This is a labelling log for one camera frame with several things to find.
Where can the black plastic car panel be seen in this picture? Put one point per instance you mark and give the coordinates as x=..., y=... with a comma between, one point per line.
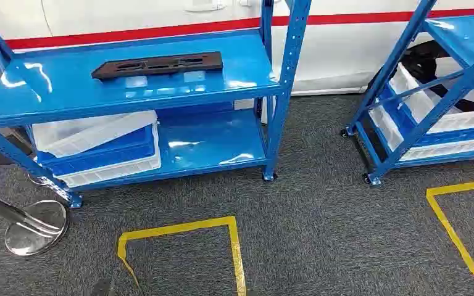
x=159, y=65

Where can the yellow floor tape square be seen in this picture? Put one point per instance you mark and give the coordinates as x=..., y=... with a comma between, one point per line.
x=179, y=227
x=450, y=228

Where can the blue plastic bin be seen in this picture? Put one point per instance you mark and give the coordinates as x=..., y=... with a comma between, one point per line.
x=400, y=118
x=106, y=157

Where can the white car with red stripe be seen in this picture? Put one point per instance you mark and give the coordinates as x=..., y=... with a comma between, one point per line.
x=343, y=53

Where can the blue metal shelf rack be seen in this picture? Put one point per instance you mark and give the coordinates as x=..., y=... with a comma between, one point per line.
x=98, y=98
x=458, y=36

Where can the black robot foot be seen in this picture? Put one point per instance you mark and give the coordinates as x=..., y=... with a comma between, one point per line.
x=101, y=288

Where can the black car wheel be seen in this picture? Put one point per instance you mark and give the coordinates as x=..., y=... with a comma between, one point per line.
x=425, y=61

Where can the chrome stanchion post with base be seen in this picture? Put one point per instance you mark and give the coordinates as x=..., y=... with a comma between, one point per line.
x=36, y=228

